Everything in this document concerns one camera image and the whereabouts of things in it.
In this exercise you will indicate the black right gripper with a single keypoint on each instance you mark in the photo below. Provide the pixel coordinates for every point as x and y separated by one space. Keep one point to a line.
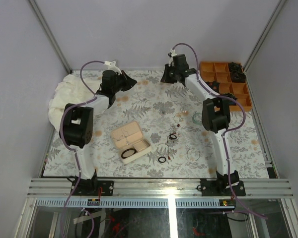
165 78

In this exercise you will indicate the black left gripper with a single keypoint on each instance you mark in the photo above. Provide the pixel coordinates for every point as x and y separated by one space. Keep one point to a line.
128 82

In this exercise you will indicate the beige jewelry box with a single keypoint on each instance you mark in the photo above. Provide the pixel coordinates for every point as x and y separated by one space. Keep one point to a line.
131 135

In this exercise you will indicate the black bangle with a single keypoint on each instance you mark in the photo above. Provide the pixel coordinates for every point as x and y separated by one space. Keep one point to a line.
128 152

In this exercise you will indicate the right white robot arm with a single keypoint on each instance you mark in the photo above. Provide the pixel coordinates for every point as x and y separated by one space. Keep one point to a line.
215 111

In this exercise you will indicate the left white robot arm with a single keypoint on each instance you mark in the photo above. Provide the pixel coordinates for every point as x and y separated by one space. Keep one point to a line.
76 126

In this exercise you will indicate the black flower orange dots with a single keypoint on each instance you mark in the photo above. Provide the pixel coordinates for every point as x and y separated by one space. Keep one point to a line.
213 85

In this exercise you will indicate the orange wooden divided tray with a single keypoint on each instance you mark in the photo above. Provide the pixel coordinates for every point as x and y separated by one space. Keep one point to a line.
219 72

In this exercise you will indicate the black fabric flower top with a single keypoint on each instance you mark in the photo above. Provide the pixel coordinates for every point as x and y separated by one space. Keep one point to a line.
233 66

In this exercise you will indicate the black fabric flower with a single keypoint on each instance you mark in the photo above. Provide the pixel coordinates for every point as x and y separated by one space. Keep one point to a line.
238 77
233 66

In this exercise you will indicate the black flower green swirls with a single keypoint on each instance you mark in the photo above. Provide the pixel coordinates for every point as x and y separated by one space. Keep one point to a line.
230 95

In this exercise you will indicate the white crumpled cloth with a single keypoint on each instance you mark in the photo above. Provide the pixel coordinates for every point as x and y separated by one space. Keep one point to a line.
70 91

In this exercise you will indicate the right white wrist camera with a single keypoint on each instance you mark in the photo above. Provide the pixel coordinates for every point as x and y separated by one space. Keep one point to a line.
171 54

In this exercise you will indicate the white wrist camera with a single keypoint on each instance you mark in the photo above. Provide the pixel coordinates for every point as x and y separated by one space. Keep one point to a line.
171 54
111 65

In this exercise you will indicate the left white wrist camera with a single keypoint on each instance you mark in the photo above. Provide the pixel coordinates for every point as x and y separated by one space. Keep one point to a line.
111 65

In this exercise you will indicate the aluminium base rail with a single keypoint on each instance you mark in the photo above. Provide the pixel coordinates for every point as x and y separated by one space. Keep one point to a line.
129 193

